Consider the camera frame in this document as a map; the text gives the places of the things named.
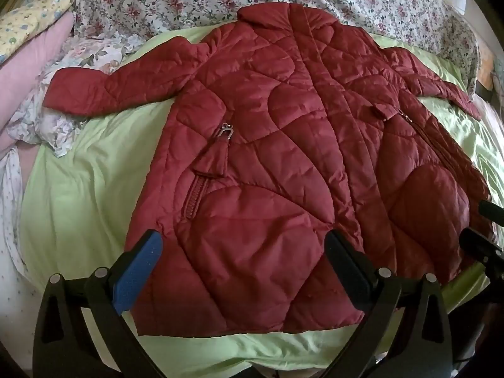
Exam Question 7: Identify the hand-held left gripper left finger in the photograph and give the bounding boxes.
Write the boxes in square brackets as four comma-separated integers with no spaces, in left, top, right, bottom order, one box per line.
[33,229,166,378]

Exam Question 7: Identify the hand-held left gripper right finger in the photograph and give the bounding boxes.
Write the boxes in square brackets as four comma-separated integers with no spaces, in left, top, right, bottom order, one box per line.
[315,230,457,378]

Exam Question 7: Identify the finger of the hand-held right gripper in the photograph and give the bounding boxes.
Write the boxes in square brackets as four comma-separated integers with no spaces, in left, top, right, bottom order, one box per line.
[459,226,504,277]
[478,200,504,226]

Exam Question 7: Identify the red quilted jacket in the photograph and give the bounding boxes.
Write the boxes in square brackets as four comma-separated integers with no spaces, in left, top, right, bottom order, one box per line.
[43,2,497,337]

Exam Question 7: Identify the light green blanket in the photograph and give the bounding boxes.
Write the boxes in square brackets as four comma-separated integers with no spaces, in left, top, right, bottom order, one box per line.
[19,27,504,378]

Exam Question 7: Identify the white dotted sheet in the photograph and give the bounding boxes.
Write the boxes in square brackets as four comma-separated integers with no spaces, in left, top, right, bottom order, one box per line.
[0,152,42,324]

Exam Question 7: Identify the white pastel floral cloth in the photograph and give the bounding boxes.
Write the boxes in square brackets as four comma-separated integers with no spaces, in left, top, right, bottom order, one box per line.
[7,33,147,159]

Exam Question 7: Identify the pink pillow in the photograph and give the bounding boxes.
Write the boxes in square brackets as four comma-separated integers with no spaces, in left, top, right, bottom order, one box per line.
[0,10,76,160]

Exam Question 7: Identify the yellow floral pillow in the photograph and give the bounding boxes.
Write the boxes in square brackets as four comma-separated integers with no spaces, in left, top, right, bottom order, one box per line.
[0,0,83,61]

